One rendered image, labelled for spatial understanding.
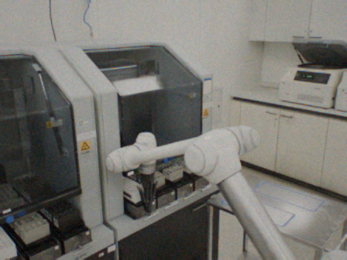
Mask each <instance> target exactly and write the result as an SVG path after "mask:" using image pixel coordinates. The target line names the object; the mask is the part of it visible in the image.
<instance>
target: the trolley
mask: <svg viewBox="0 0 347 260"><path fill-rule="evenodd" d="M245 178H246V180H247V181H248V182H249V184H250V186H251V187H252V189H253V190H254V192H255V193H256V195H257V196H258V198H259V199H260V201H261V203H262V204H263V206H264V207H265V208H266V211H268V213H269V215H270V216H271V218H272V219H273V222H275V225H276V226H277V227H278V228H279V230H280V232H281V234H282V235H283V236H284V237H286V238H289V239H290V240H294V241H296V242H299V243H301V244H303V245H305V246H308V247H310V248H313V249H314V250H315V254H314V260H320V259H321V258H322V254H323V249H324V251H326V252H329V251H333V250H331V249H328V248H326V245H327V244H328V243H329V242H330V240H331V239H332V237H333V236H334V235H335V233H336V232H337V230H338V229H339V228H340V227H341V226H342V224H343V223H344V225H343V229H342V239H341V241H340V242H339V244H338V246H337V247H336V249H335V250H342V251H346V248H347V205H345V204H341V203H339V202H335V201H333V200H328V199H326V198H322V197H320V196H316V195H314V194H310V193H308V192H304V191H302V190H297V189H294V188H291V187H289V186H284V185H281V184H279V183H274V182H273V181H269V180H265V179H262V178H259V177H257V176H252V175H250V174H247V175H246V176H245ZM207 205H208V208H207V230H206V260H211V250H212V214H213V207H215V208H218V209H219V210H223V211H224V212H227V213H229V214H232V215H234V213H233V212H232V209H230V206H229V205H228V204H227V202H226V200H225V198H224V197H223V195H222V193H221V192H220V193H217V195H215V196H213V197H212V198H210V199H209V200H207ZM247 248H248V235H247V234H246V232H245V230H243V248H242V254H240V255H239V257H237V258H236V259H235V260H262V258H261V257H259V256H257V255H255V254H253V253H252V252H249V251H247ZM339 248H340V249H339Z"/></svg>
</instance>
